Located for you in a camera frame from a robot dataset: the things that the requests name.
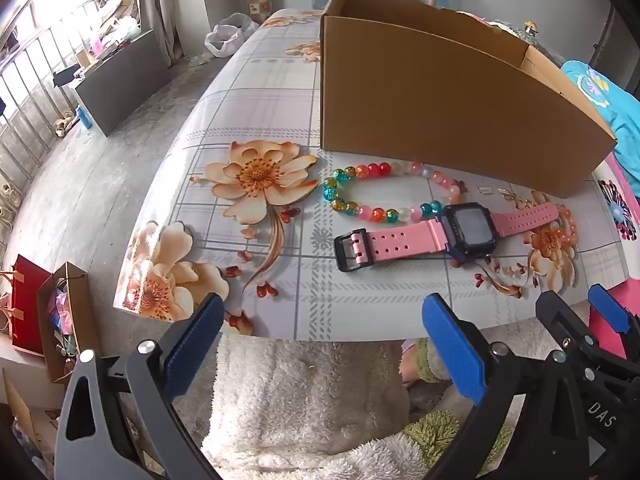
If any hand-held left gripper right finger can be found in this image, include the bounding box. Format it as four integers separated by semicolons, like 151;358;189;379
421;294;590;480

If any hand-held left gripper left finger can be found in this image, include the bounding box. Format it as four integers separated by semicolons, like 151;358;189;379
54;292;226;480

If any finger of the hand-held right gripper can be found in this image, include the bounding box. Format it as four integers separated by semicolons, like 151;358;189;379
588;283;640;362
535;290;609;362

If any pink strap digital watch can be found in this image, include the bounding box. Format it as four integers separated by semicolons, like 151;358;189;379
333;201;560;273

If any multicoloured bead bracelet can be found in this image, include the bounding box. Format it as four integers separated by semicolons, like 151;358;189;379
322;161;468;224

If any brown cardboard box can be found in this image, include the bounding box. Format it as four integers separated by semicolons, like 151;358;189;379
319;0;617;200

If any pink floral blanket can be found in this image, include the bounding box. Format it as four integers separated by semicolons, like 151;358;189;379
590;152;640;361

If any white fleece robe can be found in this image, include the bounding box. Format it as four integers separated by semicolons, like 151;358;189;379
200;332;501;480

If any brown paper bag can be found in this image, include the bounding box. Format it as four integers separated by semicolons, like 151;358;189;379
36;261;103;385

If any red gift bag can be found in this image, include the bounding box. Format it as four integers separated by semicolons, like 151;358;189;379
0;254;53;357

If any grey cabinet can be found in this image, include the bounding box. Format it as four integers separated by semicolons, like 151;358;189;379
75;29;173;137

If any grey fuzzy cloth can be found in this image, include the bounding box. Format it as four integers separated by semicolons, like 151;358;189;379
492;19;543;48

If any metal window railing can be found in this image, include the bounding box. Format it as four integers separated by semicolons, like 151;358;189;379
0;7;106;181

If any white plastic bag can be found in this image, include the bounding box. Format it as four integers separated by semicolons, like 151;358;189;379
205;12;260;57

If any grey curtain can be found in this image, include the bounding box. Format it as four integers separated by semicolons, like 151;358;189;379
147;0;182;67

